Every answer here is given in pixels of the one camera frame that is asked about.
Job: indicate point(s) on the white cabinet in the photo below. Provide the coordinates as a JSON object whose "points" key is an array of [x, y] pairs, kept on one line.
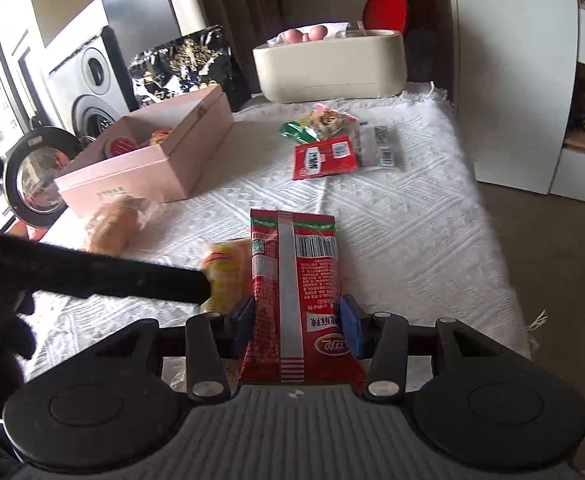
{"points": [[512, 85]]}

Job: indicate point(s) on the bread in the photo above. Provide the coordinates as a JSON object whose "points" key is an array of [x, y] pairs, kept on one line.
{"points": [[115, 225]]}

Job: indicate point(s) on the red round object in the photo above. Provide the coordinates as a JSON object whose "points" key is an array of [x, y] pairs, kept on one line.
{"points": [[385, 7]]}

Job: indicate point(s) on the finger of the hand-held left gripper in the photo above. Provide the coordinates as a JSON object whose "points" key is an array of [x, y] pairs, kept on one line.
{"points": [[97, 275]]}

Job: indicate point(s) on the white knitted tablecloth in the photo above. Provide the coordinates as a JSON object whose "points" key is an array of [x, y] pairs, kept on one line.
{"points": [[422, 240]]}

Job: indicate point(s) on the orange bag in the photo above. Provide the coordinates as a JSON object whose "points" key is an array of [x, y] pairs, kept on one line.
{"points": [[33, 232]]}

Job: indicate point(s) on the black snack bag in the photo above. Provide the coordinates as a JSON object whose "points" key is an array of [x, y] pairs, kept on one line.
{"points": [[192, 65]]}

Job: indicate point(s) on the cream oval container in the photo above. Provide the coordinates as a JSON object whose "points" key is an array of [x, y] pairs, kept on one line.
{"points": [[322, 70]]}

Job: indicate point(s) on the toy car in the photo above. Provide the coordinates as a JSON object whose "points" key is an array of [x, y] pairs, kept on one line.
{"points": [[583, 115]]}

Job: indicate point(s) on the round washing machine door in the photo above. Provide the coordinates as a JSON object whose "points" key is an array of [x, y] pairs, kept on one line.
{"points": [[37, 175]]}

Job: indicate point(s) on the grey washing machine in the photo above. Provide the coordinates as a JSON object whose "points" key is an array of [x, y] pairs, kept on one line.
{"points": [[97, 70]]}

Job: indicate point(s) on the yellow snack packet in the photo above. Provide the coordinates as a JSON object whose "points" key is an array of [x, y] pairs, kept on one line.
{"points": [[227, 270]]}

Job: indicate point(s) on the orange and green snack packet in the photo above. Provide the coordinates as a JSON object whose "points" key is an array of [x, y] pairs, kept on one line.
{"points": [[322, 120]]}

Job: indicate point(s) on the person's left hand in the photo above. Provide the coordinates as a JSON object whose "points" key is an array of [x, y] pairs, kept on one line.
{"points": [[2, 340]]}

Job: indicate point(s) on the pink bow ornament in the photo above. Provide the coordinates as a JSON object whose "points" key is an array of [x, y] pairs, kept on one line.
{"points": [[302, 34]]}

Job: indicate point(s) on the silver snack packet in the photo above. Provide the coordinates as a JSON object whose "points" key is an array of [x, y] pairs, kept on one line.
{"points": [[382, 147]]}

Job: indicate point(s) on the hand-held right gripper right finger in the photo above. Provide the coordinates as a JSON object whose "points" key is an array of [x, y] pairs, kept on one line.
{"points": [[351, 327]]}

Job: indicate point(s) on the pink cardboard box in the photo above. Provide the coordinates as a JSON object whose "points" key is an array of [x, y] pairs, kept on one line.
{"points": [[137, 180]]}

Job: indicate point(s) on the white tissue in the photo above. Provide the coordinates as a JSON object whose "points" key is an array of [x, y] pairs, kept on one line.
{"points": [[337, 29]]}

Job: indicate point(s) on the red striped snack packet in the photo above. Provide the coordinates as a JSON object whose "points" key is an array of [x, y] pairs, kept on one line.
{"points": [[302, 300], [322, 157]]}

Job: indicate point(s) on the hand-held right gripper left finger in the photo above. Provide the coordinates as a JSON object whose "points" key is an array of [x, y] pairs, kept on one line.
{"points": [[242, 330]]}

